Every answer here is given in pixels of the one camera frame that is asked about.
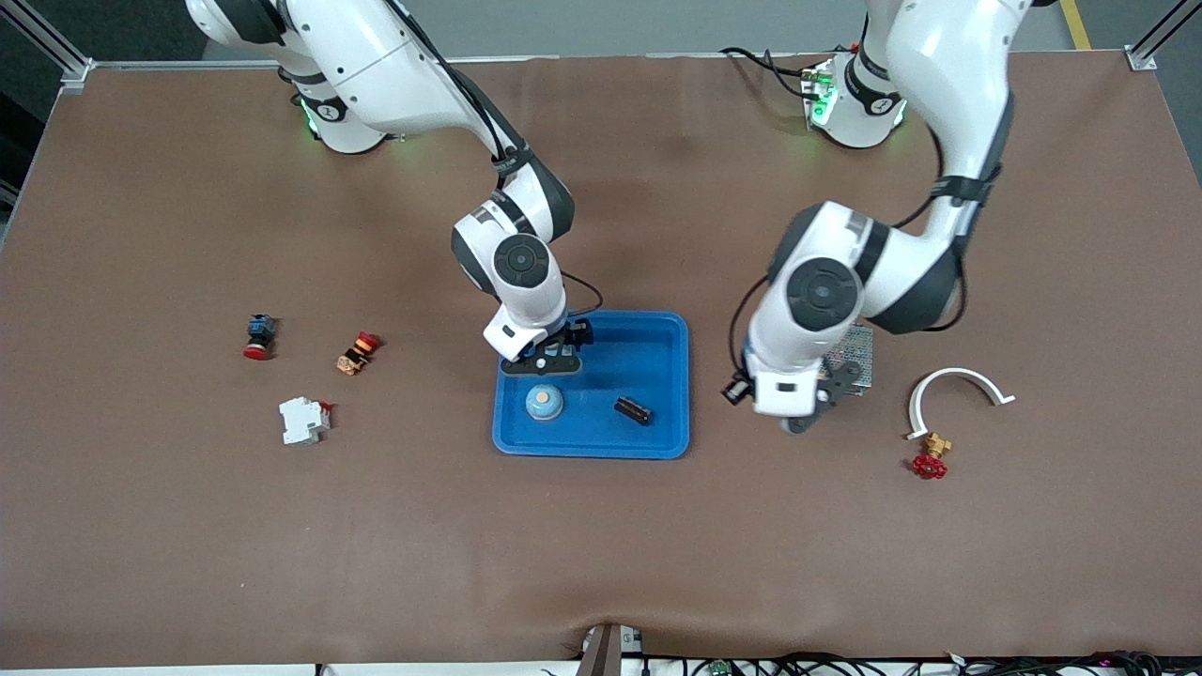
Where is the white curved pipe clamp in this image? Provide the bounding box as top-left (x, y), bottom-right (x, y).
top-left (905, 367), bottom-right (1017, 441)

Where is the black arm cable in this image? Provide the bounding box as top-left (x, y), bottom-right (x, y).
top-left (385, 0), bottom-right (604, 320)
top-left (728, 122), bottom-right (1006, 376)

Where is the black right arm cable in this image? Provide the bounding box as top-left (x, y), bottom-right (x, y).
top-left (385, 0), bottom-right (604, 320)

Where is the brass valve red handwheel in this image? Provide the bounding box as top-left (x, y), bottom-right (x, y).
top-left (911, 433), bottom-right (952, 482)

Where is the red yellow selector switch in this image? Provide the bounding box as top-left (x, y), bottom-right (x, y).
top-left (336, 331), bottom-right (381, 376)

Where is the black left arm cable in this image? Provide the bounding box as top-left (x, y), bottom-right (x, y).
top-left (728, 122), bottom-right (1006, 376)

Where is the metal mesh power supply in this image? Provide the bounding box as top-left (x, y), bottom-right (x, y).
top-left (819, 324), bottom-right (875, 397)

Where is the blue plastic tray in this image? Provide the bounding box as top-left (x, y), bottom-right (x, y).
top-left (492, 310), bottom-right (691, 460)

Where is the aluminium frame corner bracket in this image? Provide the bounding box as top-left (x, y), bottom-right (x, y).
top-left (9, 0), bottom-right (98, 97)
top-left (1125, 0), bottom-right (1186, 72)

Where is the brown table cover sheet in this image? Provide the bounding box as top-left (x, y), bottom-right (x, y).
top-left (0, 52), bottom-right (1202, 669)

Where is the black left base cable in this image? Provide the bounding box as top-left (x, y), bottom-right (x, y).
top-left (719, 45), bottom-right (832, 102)

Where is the red push button blue body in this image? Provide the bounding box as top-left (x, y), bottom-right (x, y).
top-left (243, 315), bottom-right (279, 361)

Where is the white circuit breaker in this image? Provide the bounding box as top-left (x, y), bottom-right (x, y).
top-left (278, 396), bottom-right (335, 447)

